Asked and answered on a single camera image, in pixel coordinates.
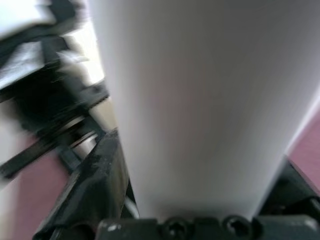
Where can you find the white plastic table leg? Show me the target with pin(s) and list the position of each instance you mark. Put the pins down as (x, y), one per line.
(200, 100)

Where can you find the mauve cloth with white stripes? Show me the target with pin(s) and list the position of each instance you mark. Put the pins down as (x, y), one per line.
(25, 205)

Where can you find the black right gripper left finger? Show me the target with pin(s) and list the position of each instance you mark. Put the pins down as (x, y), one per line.
(95, 187)

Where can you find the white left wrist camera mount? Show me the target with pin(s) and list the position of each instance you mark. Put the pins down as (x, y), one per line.
(20, 15)

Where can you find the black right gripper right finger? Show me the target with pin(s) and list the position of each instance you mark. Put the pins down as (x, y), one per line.
(295, 195)

